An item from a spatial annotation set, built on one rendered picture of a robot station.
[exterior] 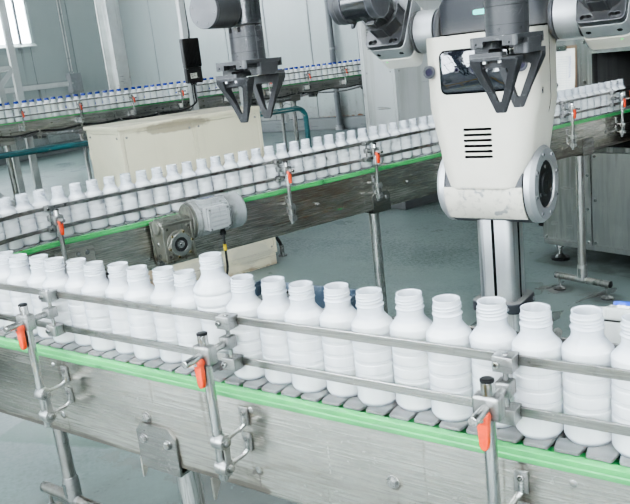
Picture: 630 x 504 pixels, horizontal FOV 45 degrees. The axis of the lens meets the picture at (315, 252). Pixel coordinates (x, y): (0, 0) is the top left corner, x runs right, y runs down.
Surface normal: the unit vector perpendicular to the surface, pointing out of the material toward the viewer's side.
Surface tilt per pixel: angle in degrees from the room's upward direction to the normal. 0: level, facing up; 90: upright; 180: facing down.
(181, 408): 90
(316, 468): 90
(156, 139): 90
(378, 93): 90
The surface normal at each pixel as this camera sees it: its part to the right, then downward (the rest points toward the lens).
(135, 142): 0.60, 0.14
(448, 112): -0.57, 0.26
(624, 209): -0.79, 0.24
